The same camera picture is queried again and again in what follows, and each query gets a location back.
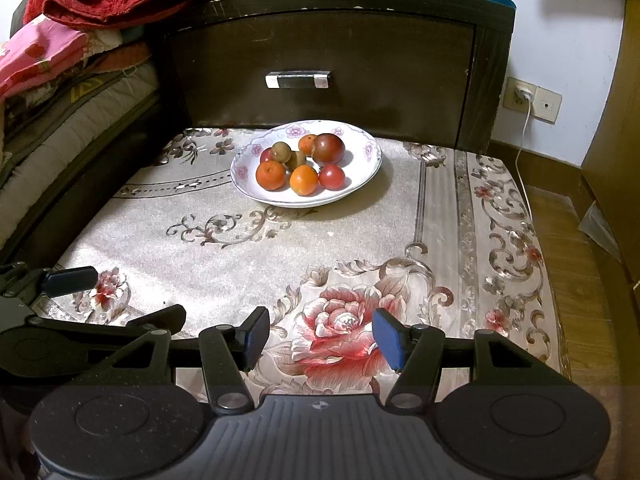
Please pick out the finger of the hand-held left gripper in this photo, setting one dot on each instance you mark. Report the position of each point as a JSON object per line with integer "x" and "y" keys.
{"x": 70, "y": 281}
{"x": 160, "y": 317}

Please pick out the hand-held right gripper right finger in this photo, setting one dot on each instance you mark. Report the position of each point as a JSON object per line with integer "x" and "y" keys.
{"x": 387, "y": 339}

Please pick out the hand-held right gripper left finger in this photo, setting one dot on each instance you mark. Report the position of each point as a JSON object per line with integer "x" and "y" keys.
{"x": 255, "y": 336}

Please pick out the orange tangerine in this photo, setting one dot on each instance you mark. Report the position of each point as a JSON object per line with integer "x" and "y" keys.
{"x": 270, "y": 175}
{"x": 305, "y": 142}
{"x": 304, "y": 180}

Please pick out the small red tomato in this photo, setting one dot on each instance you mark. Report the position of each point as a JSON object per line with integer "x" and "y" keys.
{"x": 265, "y": 155}
{"x": 332, "y": 177}

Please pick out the white floral plate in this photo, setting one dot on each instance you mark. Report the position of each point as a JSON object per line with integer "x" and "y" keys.
{"x": 357, "y": 165}

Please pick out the brown longan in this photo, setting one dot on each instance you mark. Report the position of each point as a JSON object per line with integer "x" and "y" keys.
{"x": 281, "y": 149}
{"x": 297, "y": 159}

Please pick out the large dark red tomato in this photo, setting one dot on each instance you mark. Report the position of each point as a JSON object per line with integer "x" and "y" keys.
{"x": 328, "y": 148}

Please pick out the beige floral cloth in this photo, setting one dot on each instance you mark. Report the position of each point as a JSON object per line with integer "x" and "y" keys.
{"x": 200, "y": 260}

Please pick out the folded bedding stack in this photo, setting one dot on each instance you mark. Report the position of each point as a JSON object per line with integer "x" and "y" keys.
{"x": 75, "y": 110}

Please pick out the pink floral blanket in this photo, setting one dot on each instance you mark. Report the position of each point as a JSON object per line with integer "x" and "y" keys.
{"x": 40, "y": 55}

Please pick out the clear plastic bag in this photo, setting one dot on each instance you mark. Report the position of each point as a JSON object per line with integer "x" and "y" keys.
{"x": 600, "y": 225}

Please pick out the white charger plug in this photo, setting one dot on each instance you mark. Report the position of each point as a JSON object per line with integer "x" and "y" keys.
{"x": 523, "y": 94}

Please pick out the yellow wooden cabinet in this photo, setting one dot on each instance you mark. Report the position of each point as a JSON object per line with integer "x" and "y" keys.
{"x": 620, "y": 135}

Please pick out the beige wall socket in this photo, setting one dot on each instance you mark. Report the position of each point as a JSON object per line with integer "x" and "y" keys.
{"x": 547, "y": 106}
{"x": 510, "y": 100}

